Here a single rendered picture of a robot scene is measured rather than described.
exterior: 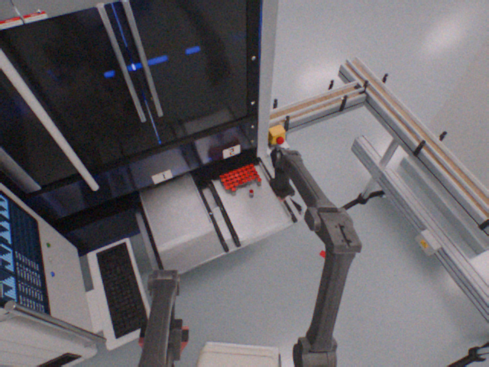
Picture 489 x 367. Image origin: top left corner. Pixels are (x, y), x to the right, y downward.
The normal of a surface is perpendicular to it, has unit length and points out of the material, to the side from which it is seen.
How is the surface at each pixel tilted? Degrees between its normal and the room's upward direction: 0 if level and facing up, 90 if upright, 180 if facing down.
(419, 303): 0
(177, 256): 0
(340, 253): 54
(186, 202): 0
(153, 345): 41
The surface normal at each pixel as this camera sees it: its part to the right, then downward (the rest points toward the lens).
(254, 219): 0.00, -0.52
